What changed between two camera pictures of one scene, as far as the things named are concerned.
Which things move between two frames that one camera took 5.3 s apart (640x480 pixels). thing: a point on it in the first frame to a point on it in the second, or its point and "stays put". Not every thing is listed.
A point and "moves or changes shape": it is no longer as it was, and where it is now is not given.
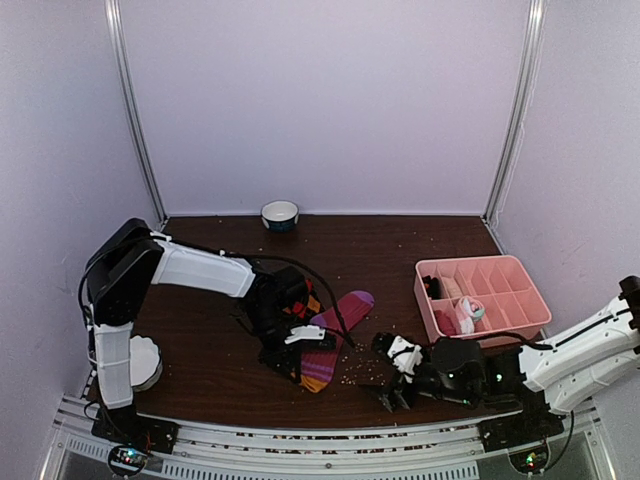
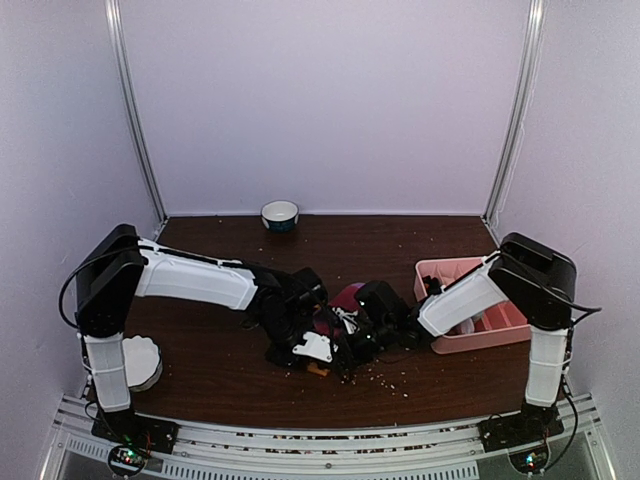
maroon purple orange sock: (318, 365) moves or changes shape
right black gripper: (397, 385) to (348, 354)
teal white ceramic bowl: (280, 216) stays put
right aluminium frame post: (537, 19) stays put
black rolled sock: (433, 286) stays put
